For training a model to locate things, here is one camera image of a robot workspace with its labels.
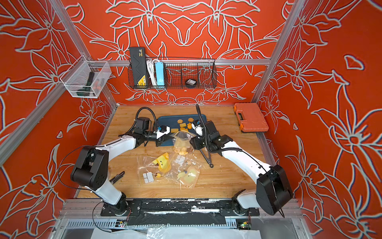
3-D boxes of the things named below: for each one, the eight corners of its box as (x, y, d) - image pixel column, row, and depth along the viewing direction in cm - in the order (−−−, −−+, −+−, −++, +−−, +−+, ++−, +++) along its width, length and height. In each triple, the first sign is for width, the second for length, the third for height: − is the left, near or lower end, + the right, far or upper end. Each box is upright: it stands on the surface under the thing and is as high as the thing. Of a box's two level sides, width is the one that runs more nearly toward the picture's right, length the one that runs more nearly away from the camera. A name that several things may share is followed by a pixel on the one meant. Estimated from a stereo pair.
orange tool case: (240, 134, 104) (242, 129, 100) (233, 107, 121) (235, 102, 117) (266, 134, 104) (269, 129, 100) (255, 107, 121) (258, 102, 116)
